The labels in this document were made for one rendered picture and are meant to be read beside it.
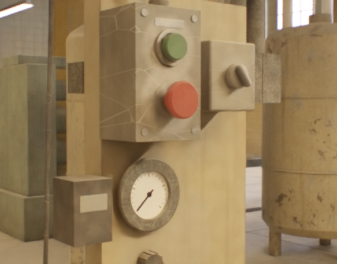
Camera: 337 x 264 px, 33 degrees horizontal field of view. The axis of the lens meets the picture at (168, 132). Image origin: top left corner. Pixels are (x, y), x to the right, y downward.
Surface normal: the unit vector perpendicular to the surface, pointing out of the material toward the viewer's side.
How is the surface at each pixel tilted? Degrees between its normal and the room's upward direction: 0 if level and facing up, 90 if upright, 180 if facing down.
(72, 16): 90
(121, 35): 90
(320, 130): 90
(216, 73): 90
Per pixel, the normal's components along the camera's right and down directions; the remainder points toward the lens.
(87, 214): 0.60, 0.04
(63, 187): -0.80, 0.03
